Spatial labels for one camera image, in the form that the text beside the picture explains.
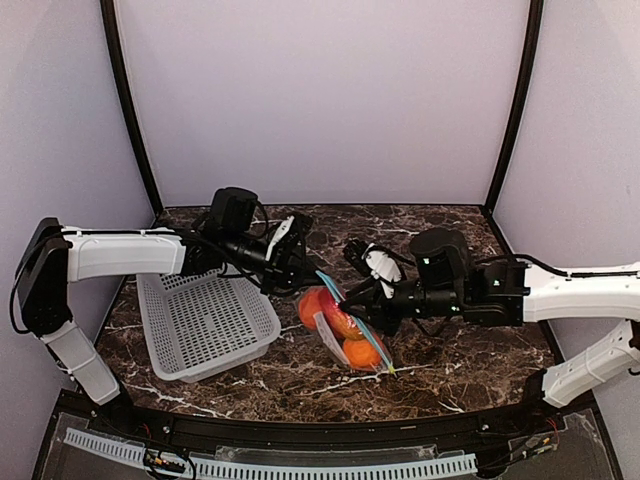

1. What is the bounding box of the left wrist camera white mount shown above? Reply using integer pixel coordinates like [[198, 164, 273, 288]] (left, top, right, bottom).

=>
[[265, 215, 295, 261]]

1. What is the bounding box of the white perforated plastic basket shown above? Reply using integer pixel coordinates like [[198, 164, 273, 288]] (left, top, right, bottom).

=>
[[136, 271, 281, 383]]

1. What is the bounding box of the white slotted cable duct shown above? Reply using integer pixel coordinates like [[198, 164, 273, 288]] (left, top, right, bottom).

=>
[[63, 428, 478, 479]]

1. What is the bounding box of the black front rail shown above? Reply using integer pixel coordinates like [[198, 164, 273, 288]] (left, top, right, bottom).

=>
[[54, 390, 599, 452]]

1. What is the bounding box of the right black frame post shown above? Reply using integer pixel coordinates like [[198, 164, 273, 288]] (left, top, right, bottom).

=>
[[483, 0, 544, 217]]

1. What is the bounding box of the orange fake fruit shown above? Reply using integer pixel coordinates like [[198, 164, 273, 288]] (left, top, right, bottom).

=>
[[298, 288, 322, 331], [342, 339, 383, 370]]

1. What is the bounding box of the black frame post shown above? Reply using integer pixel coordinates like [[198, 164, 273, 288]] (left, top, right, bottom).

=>
[[99, 0, 164, 218], [483, 0, 544, 217]]

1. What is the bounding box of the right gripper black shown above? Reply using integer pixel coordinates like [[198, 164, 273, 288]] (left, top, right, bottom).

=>
[[339, 275, 466, 336]]

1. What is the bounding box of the clear zip top bag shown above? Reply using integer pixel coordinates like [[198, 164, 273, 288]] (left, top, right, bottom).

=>
[[296, 270, 396, 375]]

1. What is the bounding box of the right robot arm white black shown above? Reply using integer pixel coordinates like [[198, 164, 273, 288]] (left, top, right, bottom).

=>
[[339, 228, 639, 434]]

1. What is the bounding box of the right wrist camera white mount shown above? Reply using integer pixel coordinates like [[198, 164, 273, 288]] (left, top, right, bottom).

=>
[[343, 239, 405, 299]]

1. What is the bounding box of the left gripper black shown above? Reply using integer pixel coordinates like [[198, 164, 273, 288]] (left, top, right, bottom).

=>
[[224, 230, 330, 296]]

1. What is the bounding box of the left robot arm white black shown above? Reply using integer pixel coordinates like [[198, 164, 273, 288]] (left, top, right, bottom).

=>
[[8, 187, 313, 436]]

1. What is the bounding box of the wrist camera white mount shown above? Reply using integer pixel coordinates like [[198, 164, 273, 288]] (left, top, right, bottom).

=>
[[265, 215, 295, 261], [343, 239, 405, 299]]

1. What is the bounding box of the left black frame post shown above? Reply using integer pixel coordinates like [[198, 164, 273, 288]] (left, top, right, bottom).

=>
[[99, 0, 164, 218]]

